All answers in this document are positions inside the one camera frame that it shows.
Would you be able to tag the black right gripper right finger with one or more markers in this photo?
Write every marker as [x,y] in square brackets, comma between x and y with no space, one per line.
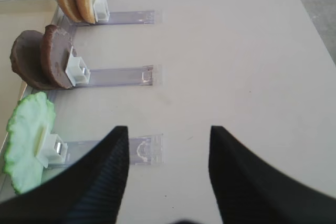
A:
[249,190]

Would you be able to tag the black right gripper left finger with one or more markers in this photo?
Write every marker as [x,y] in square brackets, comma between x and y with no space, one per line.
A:
[89,191]

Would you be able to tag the white lettuce pusher block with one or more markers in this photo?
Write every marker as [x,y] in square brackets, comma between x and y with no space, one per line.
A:
[51,149]

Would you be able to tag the green lettuce leaf in rack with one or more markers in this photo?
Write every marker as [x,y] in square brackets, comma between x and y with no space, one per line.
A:
[25,126]

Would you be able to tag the rear brown meat patty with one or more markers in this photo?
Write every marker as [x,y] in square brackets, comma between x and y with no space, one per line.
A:
[25,60]

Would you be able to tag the brown meat patty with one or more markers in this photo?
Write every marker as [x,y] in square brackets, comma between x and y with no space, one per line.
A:
[25,60]
[55,47]

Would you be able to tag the front brown meat patty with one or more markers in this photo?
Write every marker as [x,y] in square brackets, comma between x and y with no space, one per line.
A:
[55,47]

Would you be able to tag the white bread pusher block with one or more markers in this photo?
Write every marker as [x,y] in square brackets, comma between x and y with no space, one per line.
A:
[101,11]

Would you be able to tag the white patty pusher block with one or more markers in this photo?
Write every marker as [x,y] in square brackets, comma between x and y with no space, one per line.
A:
[76,70]

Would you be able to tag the beige plastic tray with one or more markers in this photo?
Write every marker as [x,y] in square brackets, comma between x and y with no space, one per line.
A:
[22,23]

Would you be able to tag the clear lettuce rack rail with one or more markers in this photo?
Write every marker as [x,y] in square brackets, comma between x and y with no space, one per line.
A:
[143,150]

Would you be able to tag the clear patty rack rail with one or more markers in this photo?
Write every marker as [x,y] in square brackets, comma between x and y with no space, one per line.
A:
[139,76]

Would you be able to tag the clear bread rack rail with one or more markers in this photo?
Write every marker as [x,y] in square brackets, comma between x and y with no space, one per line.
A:
[115,18]

